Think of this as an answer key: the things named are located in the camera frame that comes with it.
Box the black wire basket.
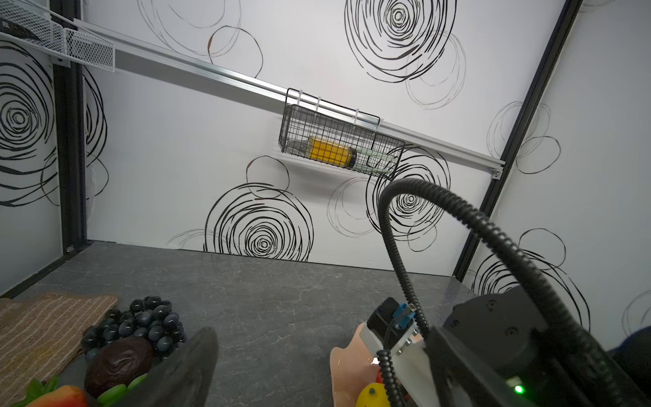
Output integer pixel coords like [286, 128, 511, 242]
[278, 88, 405, 178]

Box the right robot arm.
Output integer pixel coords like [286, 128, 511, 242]
[426, 287, 650, 406]

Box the white wire shelf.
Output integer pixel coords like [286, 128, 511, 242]
[1, 1, 115, 72]

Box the yellow bottle in basket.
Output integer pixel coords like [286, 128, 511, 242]
[307, 137, 357, 169]

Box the dark brown mangosteen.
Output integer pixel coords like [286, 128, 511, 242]
[84, 337, 154, 398]

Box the pink wavy fruit bowl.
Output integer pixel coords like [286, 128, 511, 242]
[330, 323, 378, 407]

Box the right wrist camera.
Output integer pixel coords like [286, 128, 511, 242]
[360, 297, 436, 406]

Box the red green apple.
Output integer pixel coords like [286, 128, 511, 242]
[12, 377, 88, 407]

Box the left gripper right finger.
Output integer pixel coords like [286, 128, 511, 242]
[426, 327, 533, 406]

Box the green lime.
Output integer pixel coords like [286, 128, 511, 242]
[98, 373, 148, 407]

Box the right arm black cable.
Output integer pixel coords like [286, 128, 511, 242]
[375, 177, 632, 407]

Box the brown woven mat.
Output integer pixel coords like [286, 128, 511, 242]
[1, 293, 118, 406]

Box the aluminium wall rail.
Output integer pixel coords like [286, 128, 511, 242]
[74, 19, 505, 180]

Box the green item in basket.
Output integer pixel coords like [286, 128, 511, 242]
[353, 148, 398, 175]

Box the dark grape bunch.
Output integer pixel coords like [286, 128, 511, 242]
[80, 296, 188, 362]

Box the yellow lemon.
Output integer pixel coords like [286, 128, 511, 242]
[355, 383, 391, 407]

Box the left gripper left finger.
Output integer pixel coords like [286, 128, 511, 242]
[116, 327, 219, 407]

